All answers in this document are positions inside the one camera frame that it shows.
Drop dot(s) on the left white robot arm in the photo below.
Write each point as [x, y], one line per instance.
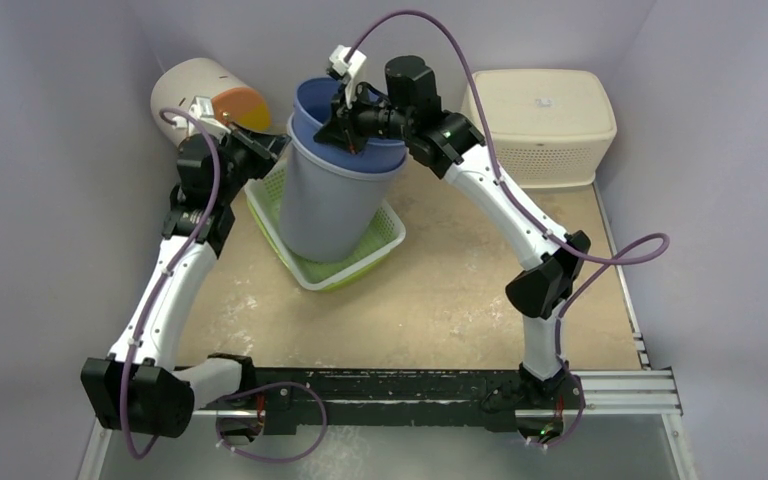
[137, 386]

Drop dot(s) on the grey plastic bucket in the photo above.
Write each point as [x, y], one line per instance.
[330, 197]

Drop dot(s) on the cream plastic basket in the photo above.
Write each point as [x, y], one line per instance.
[550, 128]

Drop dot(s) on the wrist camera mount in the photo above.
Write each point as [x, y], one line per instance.
[346, 66]
[202, 110]

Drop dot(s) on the green plastic tray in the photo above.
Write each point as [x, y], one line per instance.
[338, 285]

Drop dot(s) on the white perforated tray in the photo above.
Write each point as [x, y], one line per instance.
[357, 258]

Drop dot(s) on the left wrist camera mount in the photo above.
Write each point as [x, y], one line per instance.
[202, 110]

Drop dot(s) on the aluminium frame rail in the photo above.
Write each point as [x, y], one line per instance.
[628, 428]

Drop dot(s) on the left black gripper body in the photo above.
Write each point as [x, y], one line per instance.
[247, 159]

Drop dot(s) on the white cylindrical drawer cabinet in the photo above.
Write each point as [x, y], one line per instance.
[233, 101]

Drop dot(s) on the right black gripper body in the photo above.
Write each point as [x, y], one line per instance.
[345, 120]

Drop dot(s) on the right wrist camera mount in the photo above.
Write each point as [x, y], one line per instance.
[346, 66]

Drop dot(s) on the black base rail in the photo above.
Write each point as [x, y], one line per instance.
[498, 401]

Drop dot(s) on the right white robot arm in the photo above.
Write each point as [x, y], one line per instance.
[449, 145]

